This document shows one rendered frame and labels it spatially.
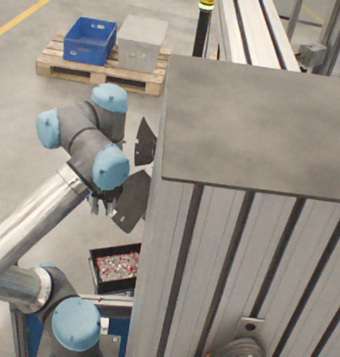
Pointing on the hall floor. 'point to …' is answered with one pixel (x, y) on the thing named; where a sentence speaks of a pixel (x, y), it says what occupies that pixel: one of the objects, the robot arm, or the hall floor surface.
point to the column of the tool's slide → (334, 37)
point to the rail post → (18, 334)
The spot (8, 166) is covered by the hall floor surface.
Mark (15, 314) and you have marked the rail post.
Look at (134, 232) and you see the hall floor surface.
